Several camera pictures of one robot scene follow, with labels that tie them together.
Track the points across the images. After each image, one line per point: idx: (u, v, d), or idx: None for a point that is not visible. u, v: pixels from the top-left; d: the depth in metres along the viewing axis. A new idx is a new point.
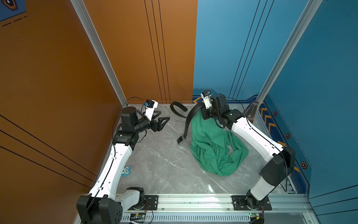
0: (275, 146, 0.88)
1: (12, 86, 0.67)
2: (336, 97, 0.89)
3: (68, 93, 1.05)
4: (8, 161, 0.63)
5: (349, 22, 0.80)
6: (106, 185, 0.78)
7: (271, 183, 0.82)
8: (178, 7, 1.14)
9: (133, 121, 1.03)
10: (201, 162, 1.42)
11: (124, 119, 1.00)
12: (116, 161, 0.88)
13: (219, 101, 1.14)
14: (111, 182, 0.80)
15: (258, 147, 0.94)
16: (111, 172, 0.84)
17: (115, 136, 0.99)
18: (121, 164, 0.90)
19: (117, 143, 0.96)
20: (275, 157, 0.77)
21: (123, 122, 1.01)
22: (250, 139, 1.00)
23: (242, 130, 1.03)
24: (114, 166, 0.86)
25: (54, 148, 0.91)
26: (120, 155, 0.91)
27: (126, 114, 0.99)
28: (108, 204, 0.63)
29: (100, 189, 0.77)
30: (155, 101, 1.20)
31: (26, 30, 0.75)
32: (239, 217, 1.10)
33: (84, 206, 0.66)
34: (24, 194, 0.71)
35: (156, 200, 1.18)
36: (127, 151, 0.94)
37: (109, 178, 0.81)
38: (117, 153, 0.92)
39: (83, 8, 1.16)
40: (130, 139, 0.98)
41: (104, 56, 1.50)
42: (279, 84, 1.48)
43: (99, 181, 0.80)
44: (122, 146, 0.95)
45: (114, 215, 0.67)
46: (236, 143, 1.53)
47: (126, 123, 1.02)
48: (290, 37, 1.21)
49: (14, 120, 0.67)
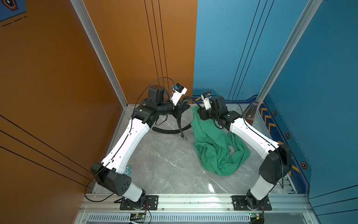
0: (271, 143, 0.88)
1: (11, 86, 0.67)
2: (336, 97, 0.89)
3: (67, 92, 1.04)
4: (7, 161, 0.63)
5: (348, 22, 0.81)
6: (116, 159, 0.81)
7: (269, 181, 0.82)
8: (178, 7, 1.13)
9: (158, 100, 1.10)
10: (202, 161, 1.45)
11: (150, 95, 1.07)
12: (130, 136, 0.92)
13: (218, 104, 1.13)
14: (121, 157, 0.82)
15: (255, 145, 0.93)
16: (123, 147, 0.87)
17: (135, 109, 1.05)
18: (134, 141, 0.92)
19: (135, 119, 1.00)
20: (271, 154, 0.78)
21: (149, 97, 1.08)
22: (246, 137, 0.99)
23: (239, 129, 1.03)
24: (127, 142, 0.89)
25: (55, 148, 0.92)
26: (135, 132, 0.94)
27: (154, 90, 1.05)
28: (114, 178, 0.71)
29: (111, 161, 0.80)
30: (185, 87, 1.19)
31: (27, 30, 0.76)
32: (239, 217, 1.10)
33: (94, 172, 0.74)
34: (24, 194, 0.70)
35: (156, 200, 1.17)
36: (142, 129, 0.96)
37: (120, 153, 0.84)
38: (132, 129, 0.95)
39: (83, 7, 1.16)
40: (148, 116, 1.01)
41: (104, 56, 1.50)
42: (279, 84, 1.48)
43: (112, 153, 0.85)
44: (139, 123, 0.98)
45: (120, 184, 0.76)
46: (238, 144, 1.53)
47: (150, 100, 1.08)
48: (290, 37, 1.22)
49: (14, 120, 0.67)
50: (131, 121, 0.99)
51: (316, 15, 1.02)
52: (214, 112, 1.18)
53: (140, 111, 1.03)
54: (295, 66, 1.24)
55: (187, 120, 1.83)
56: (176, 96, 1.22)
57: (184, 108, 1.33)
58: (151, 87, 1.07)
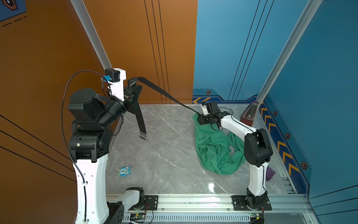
0: (250, 128, 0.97)
1: (13, 87, 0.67)
2: (336, 97, 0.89)
3: (67, 92, 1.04)
4: (8, 162, 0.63)
5: (349, 22, 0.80)
6: (90, 215, 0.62)
7: (254, 163, 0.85)
8: (178, 7, 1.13)
9: (95, 112, 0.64)
10: (201, 161, 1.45)
11: (78, 115, 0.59)
12: (91, 185, 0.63)
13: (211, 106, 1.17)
14: (95, 212, 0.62)
15: (239, 134, 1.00)
16: (89, 199, 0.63)
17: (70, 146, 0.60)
18: (99, 182, 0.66)
19: (80, 159, 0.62)
20: (248, 135, 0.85)
21: (78, 118, 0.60)
22: (233, 129, 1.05)
23: (226, 123, 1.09)
24: (90, 193, 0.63)
25: (54, 148, 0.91)
26: (92, 178, 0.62)
27: (78, 108, 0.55)
28: None
29: (86, 221, 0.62)
30: (121, 71, 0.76)
31: (26, 30, 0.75)
32: (239, 217, 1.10)
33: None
34: (25, 195, 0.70)
35: (156, 200, 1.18)
36: (99, 168, 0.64)
37: (90, 207, 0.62)
38: (85, 175, 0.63)
39: (83, 6, 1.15)
40: (99, 145, 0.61)
41: (104, 56, 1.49)
42: (279, 84, 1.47)
43: (80, 211, 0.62)
44: (88, 162, 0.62)
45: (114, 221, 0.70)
46: (238, 144, 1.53)
47: (84, 120, 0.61)
48: (290, 37, 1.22)
49: (14, 120, 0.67)
50: (74, 165, 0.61)
51: (317, 15, 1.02)
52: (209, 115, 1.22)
53: (78, 144, 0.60)
54: (295, 66, 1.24)
55: (186, 120, 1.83)
56: (117, 88, 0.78)
57: (136, 93, 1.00)
58: (71, 101, 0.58)
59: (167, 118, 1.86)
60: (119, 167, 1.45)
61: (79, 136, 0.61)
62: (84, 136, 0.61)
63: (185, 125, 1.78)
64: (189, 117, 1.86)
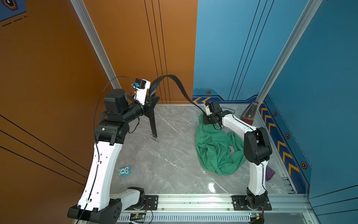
0: (250, 126, 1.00)
1: (12, 87, 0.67)
2: (336, 97, 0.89)
3: (67, 92, 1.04)
4: (8, 162, 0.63)
5: (348, 22, 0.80)
6: (94, 196, 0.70)
7: (253, 161, 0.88)
8: (178, 7, 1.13)
9: (121, 108, 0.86)
10: (201, 160, 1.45)
11: (109, 106, 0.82)
12: (102, 166, 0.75)
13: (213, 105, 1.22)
14: (99, 193, 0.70)
15: (239, 132, 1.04)
16: (98, 179, 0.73)
17: (97, 129, 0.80)
18: (109, 167, 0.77)
19: (101, 140, 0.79)
20: (248, 132, 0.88)
21: (108, 109, 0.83)
22: (233, 127, 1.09)
23: (227, 122, 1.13)
24: (100, 173, 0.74)
25: (55, 148, 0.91)
26: (106, 158, 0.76)
27: (111, 100, 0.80)
28: (99, 218, 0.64)
29: (89, 201, 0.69)
30: (146, 81, 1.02)
31: (27, 30, 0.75)
32: (239, 217, 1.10)
33: (74, 219, 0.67)
34: (24, 195, 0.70)
35: (156, 200, 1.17)
36: (113, 151, 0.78)
37: (97, 187, 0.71)
38: (101, 156, 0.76)
39: (83, 7, 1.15)
40: (118, 132, 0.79)
41: (104, 56, 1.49)
42: (279, 84, 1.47)
43: (86, 190, 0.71)
44: (106, 144, 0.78)
45: (110, 217, 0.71)
46: (238, 144, 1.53)
47: (112, 112, 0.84)
48: (290, 37, 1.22)
49: (14, 120, 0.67)
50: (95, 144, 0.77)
51: (316, 15, 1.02)
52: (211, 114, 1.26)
53: (103, 129, 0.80)
54: (295, 66, 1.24)
55: (186, 120, 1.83)
56: (141, 94, 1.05)
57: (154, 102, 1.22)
58: (107, 95, 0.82)
59: (167, 117, 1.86)
60: (119, 167, 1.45)
61: (106, 123, 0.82)
62: (109, 123, 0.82)
63: (185, 125, 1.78)
64: (189, 117, 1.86)
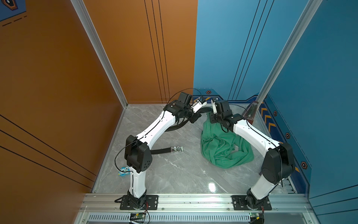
0: (271, 142, 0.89)
1: (12, 86, 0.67)
2: (336, 97, 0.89)
3: (66, 92, 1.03)
4: (8, 161, 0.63)
5: (349, 22, 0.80)
6: (148, 136, 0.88)
7: (271, 180, 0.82)
8: (178, 7, 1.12)
9: (187, 103, 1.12)
10: (202, 148, 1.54)
11: (180, 97, 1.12)
12: (161, 123, 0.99)
13: (223, 107, 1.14)
14: (152, 136, 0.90)
15: (257, 145, 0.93)
16: (155, 128, 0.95)
17: (167, 105, 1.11)
18: (164, 127, 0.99)
19: (166, 111, 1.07)
20: (270, 151, 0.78)
21: (179, 98, 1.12)
22: (249, 138, 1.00)
23: (241, 130, 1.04)
24: (159, 126, 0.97)
25: (55, 148, 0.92)
26: (166, 120, 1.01)
27: (184, 93, 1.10)
28: (145, 150, 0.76)
29: (144, 136, 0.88)
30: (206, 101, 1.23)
31: (27, 30, 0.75)
32: (239, 217, 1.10)
33: (128, 143, 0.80)
34: (24, 194, 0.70)
35: (156, 200, 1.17)
36: (171, 120, 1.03)
37: (152, 132, 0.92)
38: (163, 117, 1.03)
39: (83, 7, 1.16)
40: (177, 112, 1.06)
41: (104, 57, 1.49)
42: (279, 84, 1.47)
43: (145, 130, 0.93)
44: (169, 114, 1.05)
45: (146, 159, 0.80)
46: (244, 145, 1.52)
47: (180, 101, 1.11)
48: (290, 37, 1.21)
49: (14, 120, 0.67)
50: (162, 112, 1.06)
51: (316, 15, 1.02)
52: (218, 115, 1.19)
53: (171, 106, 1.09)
54: (295, 66, 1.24)
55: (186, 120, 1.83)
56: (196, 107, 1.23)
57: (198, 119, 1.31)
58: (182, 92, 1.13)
59: None
60: (119, 167, 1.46)
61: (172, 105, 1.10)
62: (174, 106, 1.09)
63: (185, 125, 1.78)
64: None
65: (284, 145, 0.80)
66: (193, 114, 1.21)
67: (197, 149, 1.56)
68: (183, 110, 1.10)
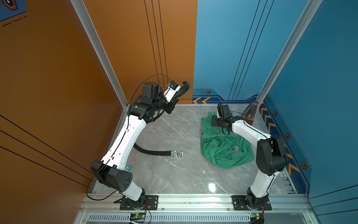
0: (263, 134, 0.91)
1: (11, 86, 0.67)
2: (336, 97, 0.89)
3: (66, 92, 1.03)
4: (8, 161, 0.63)
5: (349, 22, 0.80)
6: (116, 156, 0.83)
7: (265, 171, 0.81)
8: (178, 7, 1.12)
9: (153, 96, 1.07)
10: (202, 148, 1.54)
11: (145, 91, 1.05)
12: (128, 134, 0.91)
13: (223, 109, 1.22)
14: (121, 154, 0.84)
15: (252, 139, 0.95)
16: (122, 143, 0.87)
17: (131, 106, 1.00)
18: (133, 136, 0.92)
19: (131, 116, 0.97)
20: (261, 141, 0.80)
21: (144, 93, 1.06)
22: (244, 134, 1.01)
23: (238, 128, 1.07)
24: (126, 139, 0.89)
25: (55, 148, 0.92)
26: (133, 128, 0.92)
27: (148, 86, 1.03)
28: (116, 174, 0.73)
29: (111, 158, 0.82)
30: (179, 85, 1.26)
31: (27, 30, 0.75)
32: (239, 217, 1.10)
33: (97, 171, 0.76)
34: (24, 195, 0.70)
35: (156, 200, 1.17)
36: (140, 125, 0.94)
37: (120, 150, 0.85)
38: (129, 126, 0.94)
39: (83, 8, 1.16)
40: (145, 112, 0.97)
41: (104, 57, 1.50)
42: (279, 84, 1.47)
43: (111, 150, 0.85)
44: (136, 119, 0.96)
45: (121, 181, 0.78)
46: (244, 145, 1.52)
47: (146, 95, 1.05)
48: (290, 37, 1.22)
49: (14, 120, 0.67)
50: (127, 117, 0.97)
51: (316, 16, 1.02)
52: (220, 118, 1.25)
53: (136, 107, 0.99)
54: (295, 66, 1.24)
55: (186, 120, 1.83)
56: (169, 94, 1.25)
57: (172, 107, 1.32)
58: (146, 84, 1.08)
59: (167, 117, 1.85)
60: None
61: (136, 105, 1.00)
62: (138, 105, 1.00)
63: (185, 125, 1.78)
64: (189, 117, 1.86)
65: (275, 136, 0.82)
66: (167, 103, 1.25)
67: (197, 149, 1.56)
68: (152, 106, 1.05)
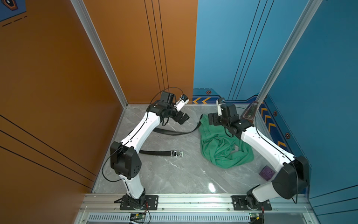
0: (285, 155, 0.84)
1: (11, 86, 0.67)
2: (336, 97, 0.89)
3: (66, 92, 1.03)
4: (8, 161, 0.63)
5: (349, 22, 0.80)
6: (134, 140, 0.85)
7: (282, 194, 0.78)
8: (178, 7, 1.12)
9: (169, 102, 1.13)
10: (202, 148, 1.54)
11: (162, 96, 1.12)
12: (146, 124, 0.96)
13: (229, 111, 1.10)
14: (138, 139, 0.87)
15: (270, 157, 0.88)
16: (140, 131, 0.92)
17: (150, 105, 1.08)
18: (149, 128, 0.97)
19: (149, 112, 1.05)
20: (287, 168, 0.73)
21: (161, 98, 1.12)
22: (259, 148, 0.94)
23: (251, 139, 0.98)
24: (144, 128, 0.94)
25: (55, 148, 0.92)
26: (150, 121, 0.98)
27: (166, 93, 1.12)
28: (132, 154, 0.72)
29: (129, 141, 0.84)
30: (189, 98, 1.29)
31: (26, 30, 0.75)
32: (239, 217, 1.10)
33: (113, 150, 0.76)
34: (24, 195, 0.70)
35: (156, 200, 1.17)
36: (156, 120, 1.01)
37: (138, 135, 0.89)
38: (148, 119, 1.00)
39: (83, 8, 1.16)
40: (161, 112, 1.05)
41: (104, 57, 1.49)
42: (280, 84, 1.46)
43: (130, 135, 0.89)
44: (154, 115, 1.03)
45: (134, 165, 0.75)
46: (244, 145, 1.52)
47: (162, 100, 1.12)
48: (290, 36, 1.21)
49: (13, 121, 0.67)
50: (145, 114, 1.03)
51: (316, 15, 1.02)
52: (225, 121, 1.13)
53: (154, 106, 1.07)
54: (295, 66, 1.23)
55: (186, 120, 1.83)
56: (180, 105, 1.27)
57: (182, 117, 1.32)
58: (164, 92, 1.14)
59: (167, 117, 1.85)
60: None
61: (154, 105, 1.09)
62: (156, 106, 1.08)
63: (185, 125, 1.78)
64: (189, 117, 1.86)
65: (299, 159, 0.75)
66: (176, 112, 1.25)
67: (197, 149, 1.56)
68: (166, 109, 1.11)
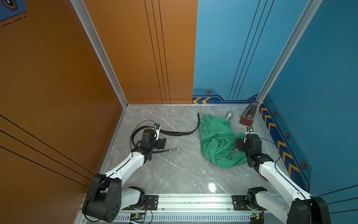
0: (300, 192, 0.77)
1: (11, 86, 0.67)
2: (336, 97, 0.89)
3: (66, 92, 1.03)
4: (8, 161, 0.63)
5: (349, 23, 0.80)
6: (119, 171, 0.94)
7: None
8: (178, 7, 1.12)
9: (151, 140, 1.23)
10: (202, 148, 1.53)
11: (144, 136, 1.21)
12: (131, 161, 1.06)
13: (252, 142, 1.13)
14: (124, 171, 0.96)
15: (283, 191, 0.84)
16: (125, 165, 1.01)
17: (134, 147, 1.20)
18: (133, 166, 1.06)
19: (134, 152, 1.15)
20: (299, 205, 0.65)
21: (143, 138, 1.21)
22: (274, 182, 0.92)
23: (267, 172, 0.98)
24: (129, 164, 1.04)
25: (55, 148, 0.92)
26: (135, 158, 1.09)
27: (147, 133, 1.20)
28: (117, 185, 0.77)
29: (114, 172, 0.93)
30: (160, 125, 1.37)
31: (26, 30, 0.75)
32: (239, 217, 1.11)
33: (95, 185, 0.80)
34: (24, 196, 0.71)
35: (156, 200, 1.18)
36: (140, 158, 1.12)
37: (123, 168, 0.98)
38: (133, 156, 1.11)
39: (83, 8, 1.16)
40: (145, 154, 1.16)
41: (104, 57, 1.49)
42: (280, 84, 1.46)
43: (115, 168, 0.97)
44: (139, 154, 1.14)
45: (113, 202, 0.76)
46: None
47: (144, 140, 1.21)
48: (290, 37, 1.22)
49: (13, 120, 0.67)
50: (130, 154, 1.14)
51: (316, 16, 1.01)
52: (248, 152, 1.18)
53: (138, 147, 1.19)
54: (295, 67, 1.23)
55: (186, 120, 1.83)
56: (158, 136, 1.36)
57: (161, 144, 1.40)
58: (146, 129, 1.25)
59: (167, 117, 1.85)
60: None
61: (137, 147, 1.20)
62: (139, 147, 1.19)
63: (185, 125, 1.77)
64: (189, 117, 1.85)
65: (316, 199, 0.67)
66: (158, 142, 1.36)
67: (197, 149, 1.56)
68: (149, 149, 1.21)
